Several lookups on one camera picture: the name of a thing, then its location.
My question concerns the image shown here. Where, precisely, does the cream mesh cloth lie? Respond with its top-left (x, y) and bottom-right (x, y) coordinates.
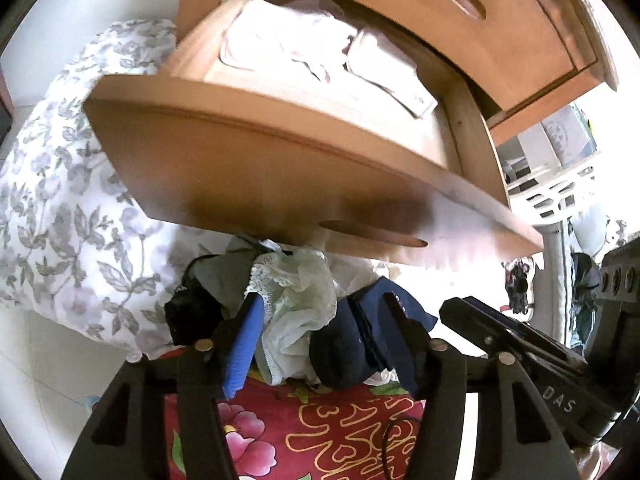
top-left (298, 232), bottom-right (386, 301)

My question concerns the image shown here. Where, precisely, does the grey sock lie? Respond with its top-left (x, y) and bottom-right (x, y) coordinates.
top-left (192, 236), bottom-right (268, 318)

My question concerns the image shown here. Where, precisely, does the wooden drawer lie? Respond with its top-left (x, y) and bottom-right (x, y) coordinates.
top-left (84, 0), bottom-right (544, 266)
top-left (352, 0), bottom-right (605, 110)

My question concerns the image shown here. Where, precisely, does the pink cloth garment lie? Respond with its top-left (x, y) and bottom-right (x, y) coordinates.
top-left (219, 0), bottom-right (358, 84)

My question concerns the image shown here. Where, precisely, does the red floral blanket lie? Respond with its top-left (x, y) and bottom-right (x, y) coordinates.
top-left (162, 376), bottom-right (426, 480)

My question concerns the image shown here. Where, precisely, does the pale green lace garment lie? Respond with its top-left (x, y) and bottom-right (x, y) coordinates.
top-left (246, 248), bottom-right (337, 386)

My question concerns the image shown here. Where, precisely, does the white cutout storage rack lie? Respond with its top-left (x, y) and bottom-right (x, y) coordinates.
top-left (497, 104), bottom-right (599, 226)

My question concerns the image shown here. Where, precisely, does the grey floral bedding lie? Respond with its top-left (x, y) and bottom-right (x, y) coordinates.
top-left (1, 20), bottom-right (229, 358)

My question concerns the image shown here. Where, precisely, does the wooden nightstand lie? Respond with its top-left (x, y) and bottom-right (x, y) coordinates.
top-left (177, 0), bottom-right (617, 144)

